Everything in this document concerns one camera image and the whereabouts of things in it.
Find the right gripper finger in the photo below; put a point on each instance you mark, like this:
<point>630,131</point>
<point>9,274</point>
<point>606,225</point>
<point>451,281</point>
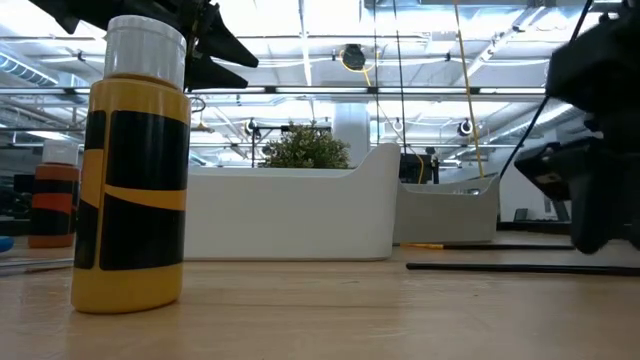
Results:
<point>592,215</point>

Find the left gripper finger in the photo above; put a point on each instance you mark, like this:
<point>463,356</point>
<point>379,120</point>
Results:
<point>210,75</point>
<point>220,42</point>

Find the black paintbrush yellow end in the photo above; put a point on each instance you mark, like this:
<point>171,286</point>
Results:
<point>500,246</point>

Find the long black paintbrush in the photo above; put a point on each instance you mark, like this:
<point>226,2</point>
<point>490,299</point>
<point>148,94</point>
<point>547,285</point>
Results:
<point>500,268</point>

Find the grey plastic bin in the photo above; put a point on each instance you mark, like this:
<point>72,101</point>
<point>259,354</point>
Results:
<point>445,215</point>

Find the yellow paint bottle white cap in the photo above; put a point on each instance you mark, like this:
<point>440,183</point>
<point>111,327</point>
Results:
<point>135,225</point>

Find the orange paint bottle white cap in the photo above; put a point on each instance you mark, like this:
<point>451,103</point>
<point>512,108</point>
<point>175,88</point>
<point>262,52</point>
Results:
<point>52,200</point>

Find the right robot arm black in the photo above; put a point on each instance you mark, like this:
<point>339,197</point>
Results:
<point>600,65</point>

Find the small green potted plant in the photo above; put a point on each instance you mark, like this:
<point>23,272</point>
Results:
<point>305,150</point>

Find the white building column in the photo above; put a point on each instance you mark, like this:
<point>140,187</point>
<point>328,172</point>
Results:
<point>352,135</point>

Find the white plastic bin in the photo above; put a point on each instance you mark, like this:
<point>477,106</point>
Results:
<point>290,215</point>

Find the small black monitor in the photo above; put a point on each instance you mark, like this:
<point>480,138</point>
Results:
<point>22,184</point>

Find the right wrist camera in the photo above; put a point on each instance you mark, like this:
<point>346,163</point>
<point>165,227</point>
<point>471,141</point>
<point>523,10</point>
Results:
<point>550,170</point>

